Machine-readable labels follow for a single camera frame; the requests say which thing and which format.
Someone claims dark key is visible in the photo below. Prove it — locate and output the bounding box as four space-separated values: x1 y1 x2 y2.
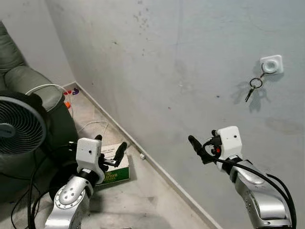
244 73 265 103

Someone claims white and green cardboard box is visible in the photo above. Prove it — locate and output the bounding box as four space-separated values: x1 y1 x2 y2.
93 143 131 186

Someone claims white skirting board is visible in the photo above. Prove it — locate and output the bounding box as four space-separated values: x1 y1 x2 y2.
71 83 224 229

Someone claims black floor fan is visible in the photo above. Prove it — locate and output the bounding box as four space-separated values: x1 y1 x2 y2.
0 91 49 157

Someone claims grey green sofa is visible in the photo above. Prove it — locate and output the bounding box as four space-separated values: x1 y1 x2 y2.
0 21 79 177

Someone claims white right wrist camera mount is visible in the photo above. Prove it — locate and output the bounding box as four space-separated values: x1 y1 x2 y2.
215 126 244 165

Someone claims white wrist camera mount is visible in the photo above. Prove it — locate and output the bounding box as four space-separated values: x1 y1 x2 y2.
76 138 106 184
215 126 244 165

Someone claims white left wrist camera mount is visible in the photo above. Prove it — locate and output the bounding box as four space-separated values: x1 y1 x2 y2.
76 138 106 184

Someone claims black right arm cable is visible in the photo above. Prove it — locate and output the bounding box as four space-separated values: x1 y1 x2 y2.
203 141 297 227

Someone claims thin white cable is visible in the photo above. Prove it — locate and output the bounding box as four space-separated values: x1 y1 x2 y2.
26 83 110 139

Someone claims white square wall hook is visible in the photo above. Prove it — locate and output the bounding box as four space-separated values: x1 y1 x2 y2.
260 55 285 76

